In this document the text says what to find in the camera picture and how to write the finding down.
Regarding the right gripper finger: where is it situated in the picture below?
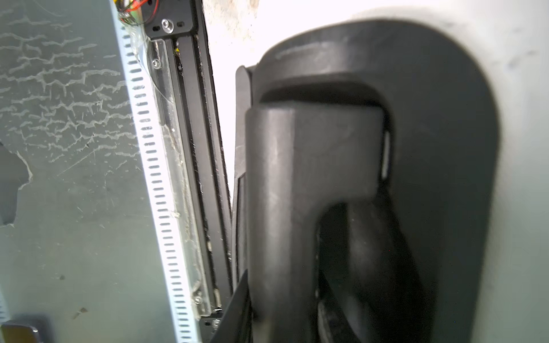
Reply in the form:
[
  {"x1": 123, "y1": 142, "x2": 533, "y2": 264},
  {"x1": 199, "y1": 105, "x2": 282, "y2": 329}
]
[{"x1": 210, "y1": 270, "x2": 251, "y2": 343}]

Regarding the white hard-shell suitcase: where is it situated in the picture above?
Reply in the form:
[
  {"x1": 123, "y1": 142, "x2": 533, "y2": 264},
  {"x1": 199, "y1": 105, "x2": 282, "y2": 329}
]
[{"x1": 201, "y1": 0, "x2": 549, "y2": 343}]

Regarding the white slotted cable duct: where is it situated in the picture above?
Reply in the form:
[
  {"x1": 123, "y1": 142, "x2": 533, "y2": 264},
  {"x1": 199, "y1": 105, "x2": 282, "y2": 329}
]
[{"x1": 110, "y1": 4, "x2": 202, "y2": 342}]

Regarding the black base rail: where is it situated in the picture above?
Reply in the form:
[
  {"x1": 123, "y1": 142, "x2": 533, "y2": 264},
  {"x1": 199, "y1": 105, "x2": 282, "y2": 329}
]
[{"x1": 143, "y1": 1, "x2": 233, "y2": 342}]

